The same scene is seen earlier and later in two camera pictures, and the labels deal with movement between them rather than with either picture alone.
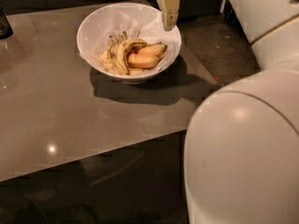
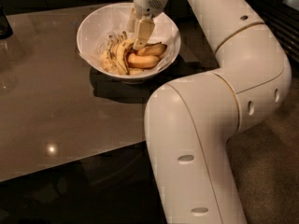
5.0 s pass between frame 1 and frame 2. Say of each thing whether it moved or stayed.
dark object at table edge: stayed
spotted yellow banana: stayed
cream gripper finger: moved
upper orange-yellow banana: stayed
